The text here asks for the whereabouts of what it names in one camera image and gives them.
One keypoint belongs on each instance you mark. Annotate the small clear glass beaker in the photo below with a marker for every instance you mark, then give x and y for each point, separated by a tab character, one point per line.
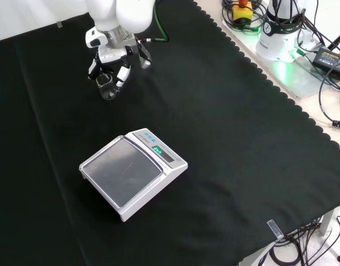
105	92

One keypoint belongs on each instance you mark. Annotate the white electronic balance steel pan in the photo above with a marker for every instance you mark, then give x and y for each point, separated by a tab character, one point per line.
125	171

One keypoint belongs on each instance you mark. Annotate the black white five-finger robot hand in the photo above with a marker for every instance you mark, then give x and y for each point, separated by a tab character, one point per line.
110	55

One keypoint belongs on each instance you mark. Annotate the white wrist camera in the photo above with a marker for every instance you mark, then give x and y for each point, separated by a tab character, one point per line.
93	38

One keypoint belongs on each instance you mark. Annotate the pale metal base plate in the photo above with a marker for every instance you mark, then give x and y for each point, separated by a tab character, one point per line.
305	84

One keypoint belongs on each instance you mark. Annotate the white table leg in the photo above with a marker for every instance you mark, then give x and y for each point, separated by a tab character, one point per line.
329	221

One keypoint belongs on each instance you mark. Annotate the grey tape strip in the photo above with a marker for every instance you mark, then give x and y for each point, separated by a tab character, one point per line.
59	24

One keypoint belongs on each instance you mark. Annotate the black power adapter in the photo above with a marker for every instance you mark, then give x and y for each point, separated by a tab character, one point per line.
329	58

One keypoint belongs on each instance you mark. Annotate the yellow stop button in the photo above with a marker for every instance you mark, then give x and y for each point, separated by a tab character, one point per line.
242	11

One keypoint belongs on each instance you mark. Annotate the black bench cloth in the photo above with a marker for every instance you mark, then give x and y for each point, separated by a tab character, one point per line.
228	138

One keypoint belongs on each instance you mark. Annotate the clear tape strip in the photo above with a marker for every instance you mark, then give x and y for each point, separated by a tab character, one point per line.
275	229

